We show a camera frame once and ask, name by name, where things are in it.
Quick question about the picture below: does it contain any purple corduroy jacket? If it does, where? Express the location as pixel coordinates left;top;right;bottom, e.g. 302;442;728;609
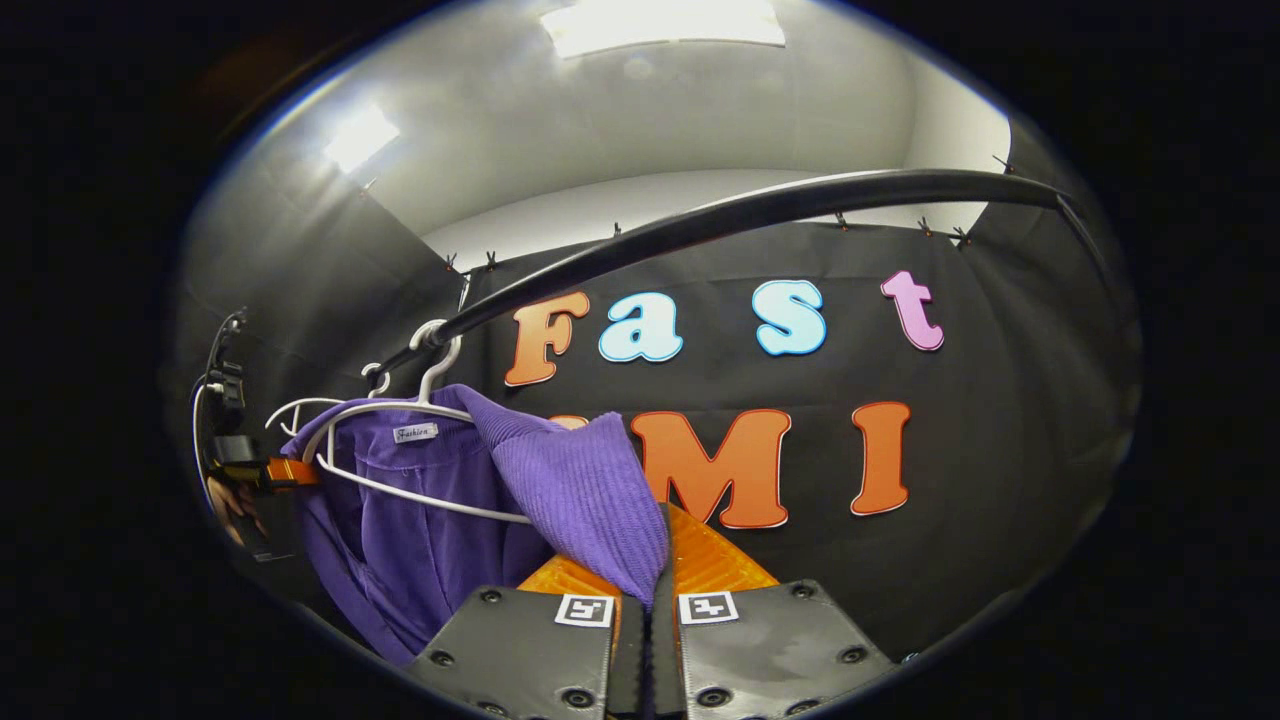
282;384;669;669

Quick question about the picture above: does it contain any black clothes rack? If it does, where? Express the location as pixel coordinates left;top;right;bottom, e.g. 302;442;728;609
365;168;1121;386

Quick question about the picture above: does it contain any white clothes hanger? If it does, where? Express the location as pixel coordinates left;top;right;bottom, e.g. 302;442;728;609
265;362;393;438
300;320;531;526

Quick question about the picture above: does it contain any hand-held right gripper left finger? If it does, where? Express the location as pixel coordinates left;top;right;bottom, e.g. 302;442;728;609
405;553;651;720

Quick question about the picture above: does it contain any ceiling light panel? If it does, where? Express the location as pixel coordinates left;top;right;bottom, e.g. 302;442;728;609
322;103;401;174
540;0;786;59

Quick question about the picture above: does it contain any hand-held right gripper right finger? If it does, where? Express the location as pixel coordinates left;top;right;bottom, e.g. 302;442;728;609
650;503;898;720

